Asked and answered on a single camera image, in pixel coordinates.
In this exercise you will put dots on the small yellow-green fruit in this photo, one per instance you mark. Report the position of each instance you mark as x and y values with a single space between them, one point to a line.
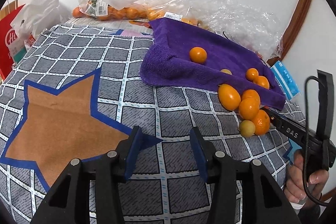
246 129
225 71

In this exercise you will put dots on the person's right hand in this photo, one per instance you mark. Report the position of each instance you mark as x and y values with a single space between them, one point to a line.
295 182

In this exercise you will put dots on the large orange mandarin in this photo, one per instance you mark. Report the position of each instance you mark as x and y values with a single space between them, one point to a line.
262 123
198 55

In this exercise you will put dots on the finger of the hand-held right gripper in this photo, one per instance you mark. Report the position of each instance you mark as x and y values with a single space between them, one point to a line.
271 116

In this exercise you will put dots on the large smooth oval orange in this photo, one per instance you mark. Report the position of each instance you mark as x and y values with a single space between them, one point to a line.
229 96

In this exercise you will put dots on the white plastic bag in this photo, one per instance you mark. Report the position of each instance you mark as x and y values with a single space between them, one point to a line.
42 16

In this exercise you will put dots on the purple towel-covered tray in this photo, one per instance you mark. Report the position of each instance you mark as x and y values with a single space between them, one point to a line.
183 66

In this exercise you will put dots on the grey checked star mat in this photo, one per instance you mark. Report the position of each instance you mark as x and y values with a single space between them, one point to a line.
78 69

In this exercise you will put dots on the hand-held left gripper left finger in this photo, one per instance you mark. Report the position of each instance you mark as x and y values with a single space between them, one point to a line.
132 154

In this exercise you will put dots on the pink printed paper sheet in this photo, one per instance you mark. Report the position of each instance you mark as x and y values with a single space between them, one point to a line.
136 28

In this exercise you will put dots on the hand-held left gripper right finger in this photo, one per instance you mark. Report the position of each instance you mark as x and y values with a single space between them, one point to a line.
200 158

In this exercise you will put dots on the brown wooden door frame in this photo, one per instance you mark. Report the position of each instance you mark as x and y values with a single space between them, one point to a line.
299 16

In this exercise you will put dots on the blue tissue pack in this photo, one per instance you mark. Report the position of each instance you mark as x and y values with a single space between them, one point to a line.
286 81

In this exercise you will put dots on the red paper bag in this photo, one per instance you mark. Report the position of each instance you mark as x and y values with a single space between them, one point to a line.
9 37

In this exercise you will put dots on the small orange mandarin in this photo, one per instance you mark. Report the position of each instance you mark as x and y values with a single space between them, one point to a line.
252 74
262 82

